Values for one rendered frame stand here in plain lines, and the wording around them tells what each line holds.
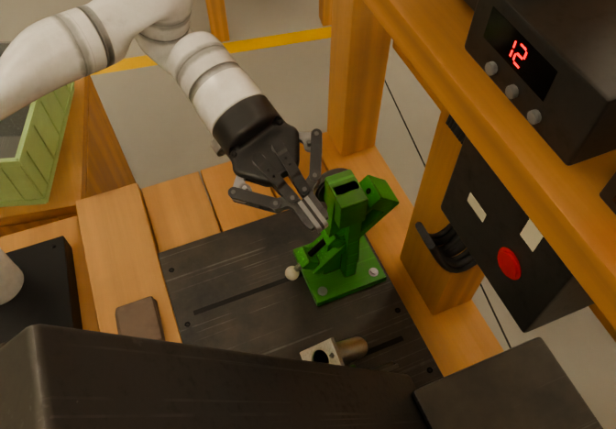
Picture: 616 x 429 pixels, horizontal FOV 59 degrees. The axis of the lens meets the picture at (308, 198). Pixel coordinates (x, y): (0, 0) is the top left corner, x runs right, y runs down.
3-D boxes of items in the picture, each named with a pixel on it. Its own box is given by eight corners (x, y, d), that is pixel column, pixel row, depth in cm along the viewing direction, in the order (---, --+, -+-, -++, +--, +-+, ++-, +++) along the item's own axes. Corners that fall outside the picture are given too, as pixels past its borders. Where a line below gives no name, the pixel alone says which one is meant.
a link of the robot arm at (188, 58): (185, 121, 66) (192, 74, 58) (120, 30, 69) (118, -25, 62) (233, 100, 69) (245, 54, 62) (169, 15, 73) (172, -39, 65)
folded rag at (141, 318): (167, 346, 101) (163, 341, 99) (124, 361, 100) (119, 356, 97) (157, 300, 107) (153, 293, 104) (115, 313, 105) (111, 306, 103)
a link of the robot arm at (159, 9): (207, -12, 62) (96, 29, 55) (199, 41, 70) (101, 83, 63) (170, -53, 63) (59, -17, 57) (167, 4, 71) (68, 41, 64)
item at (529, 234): (519, 336, 56) (578, 267, 43) (435, 208, 65) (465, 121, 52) (617, 294, 58) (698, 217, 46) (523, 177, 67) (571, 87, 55)
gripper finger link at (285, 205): (291, 190, 60) (318, 225, 59) (269, 205, 60) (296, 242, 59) (291, 186, 59) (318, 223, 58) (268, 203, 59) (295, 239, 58)
